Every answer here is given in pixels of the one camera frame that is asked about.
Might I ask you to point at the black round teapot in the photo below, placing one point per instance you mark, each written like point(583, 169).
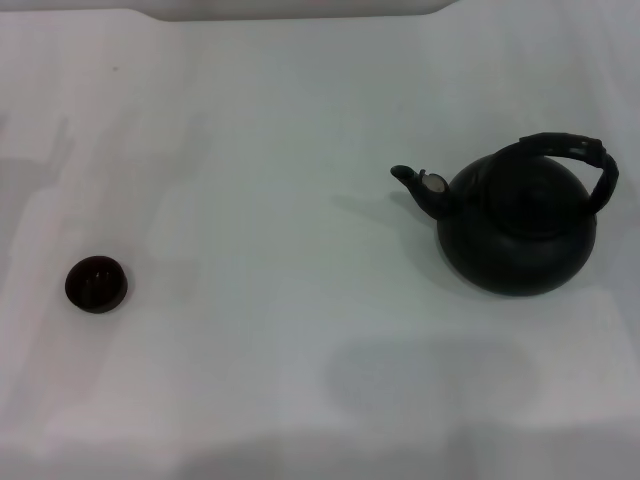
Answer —
point(515, 250)

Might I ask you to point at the small dark teacup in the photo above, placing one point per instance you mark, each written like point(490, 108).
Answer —
point(95, 287)

